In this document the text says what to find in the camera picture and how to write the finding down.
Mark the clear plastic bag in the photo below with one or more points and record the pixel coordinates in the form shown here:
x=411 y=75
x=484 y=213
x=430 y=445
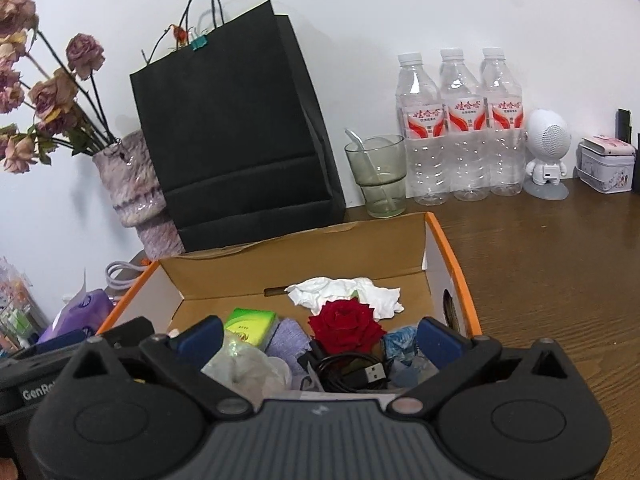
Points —
x=245 y=365

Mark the teal binder clip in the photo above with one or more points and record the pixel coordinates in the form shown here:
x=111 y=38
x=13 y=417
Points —
x=199 y=43

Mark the white tin box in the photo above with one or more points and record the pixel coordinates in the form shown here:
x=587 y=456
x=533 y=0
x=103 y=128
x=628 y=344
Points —
x=607 y=167

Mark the purple white ceramic vase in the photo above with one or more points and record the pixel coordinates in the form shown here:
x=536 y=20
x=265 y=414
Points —
x=132 y=195

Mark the green tissue packet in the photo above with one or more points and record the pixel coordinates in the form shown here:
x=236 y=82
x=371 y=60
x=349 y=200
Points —
x=250 y=325

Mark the black flat device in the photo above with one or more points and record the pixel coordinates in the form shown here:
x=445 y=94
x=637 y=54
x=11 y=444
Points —
x=625 y=125

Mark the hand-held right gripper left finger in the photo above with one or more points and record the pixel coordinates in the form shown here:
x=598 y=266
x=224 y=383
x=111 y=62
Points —
x=200 y=342

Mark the purple tissue box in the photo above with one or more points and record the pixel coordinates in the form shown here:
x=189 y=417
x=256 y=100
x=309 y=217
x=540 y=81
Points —
x=80 y=310

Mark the green tinted drinking glass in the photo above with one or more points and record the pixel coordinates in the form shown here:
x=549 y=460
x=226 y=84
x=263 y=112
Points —
x=382 y=180

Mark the orange binder clip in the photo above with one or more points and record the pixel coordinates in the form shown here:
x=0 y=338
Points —
x=179 y=34

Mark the white robot speaker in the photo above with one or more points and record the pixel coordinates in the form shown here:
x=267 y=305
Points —
x=546 y=140

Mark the clear stationery organizer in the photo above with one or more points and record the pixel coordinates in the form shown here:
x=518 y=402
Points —
x=15 y=310

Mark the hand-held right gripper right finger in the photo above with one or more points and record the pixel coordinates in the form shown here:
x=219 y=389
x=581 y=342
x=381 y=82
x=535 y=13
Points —
x=440 y=342

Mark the dried pink flowers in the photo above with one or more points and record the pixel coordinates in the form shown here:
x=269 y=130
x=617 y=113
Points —
x=55 y=95

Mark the blue wrapper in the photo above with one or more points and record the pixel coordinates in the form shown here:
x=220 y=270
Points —
x=402 y=342

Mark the purple cloth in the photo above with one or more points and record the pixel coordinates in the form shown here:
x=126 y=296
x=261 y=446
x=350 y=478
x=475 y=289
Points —
x=289 y=340

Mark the black paper bag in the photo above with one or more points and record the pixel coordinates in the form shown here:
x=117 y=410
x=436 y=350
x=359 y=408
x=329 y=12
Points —
x=240 y=150

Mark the red rose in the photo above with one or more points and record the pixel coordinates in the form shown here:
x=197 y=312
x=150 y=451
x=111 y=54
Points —
x=346 y=325

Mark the clear water bottle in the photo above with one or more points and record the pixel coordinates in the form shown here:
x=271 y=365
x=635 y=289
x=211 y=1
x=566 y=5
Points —
x=465 y=150
x=422 y=150
x=505 y=150

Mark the orange cardboard box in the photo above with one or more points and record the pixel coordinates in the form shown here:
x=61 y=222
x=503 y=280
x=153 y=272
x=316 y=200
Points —
x=300 y=260

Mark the white paper tissue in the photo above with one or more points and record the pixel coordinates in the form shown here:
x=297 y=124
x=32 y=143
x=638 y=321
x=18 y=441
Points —
x=325 y=292

